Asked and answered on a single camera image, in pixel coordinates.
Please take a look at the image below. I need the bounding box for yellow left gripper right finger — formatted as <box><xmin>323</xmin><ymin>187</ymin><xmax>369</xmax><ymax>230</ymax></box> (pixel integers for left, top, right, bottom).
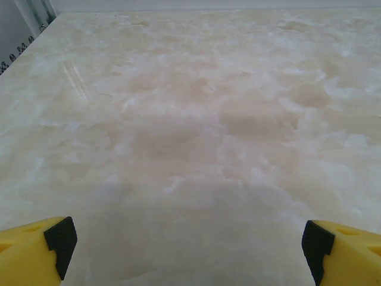
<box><xmin>301</xmin><ymin>220</ymin><xmax>381</xmax><ymax>286</ymax></box>

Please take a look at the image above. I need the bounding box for aluminium corner post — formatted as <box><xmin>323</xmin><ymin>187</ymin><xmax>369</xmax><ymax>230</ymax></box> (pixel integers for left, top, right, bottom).
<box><xmin>17</xmin><ymin>0</ymin><xmax>59</xmax><ymax>33</ymax></box>

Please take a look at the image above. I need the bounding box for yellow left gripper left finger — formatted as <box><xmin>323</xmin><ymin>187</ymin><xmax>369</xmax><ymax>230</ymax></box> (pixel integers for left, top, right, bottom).
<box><xmin>0</xmin><ymin>216</ymin><xmax>78</xmax><ymax>286</ymax></box>

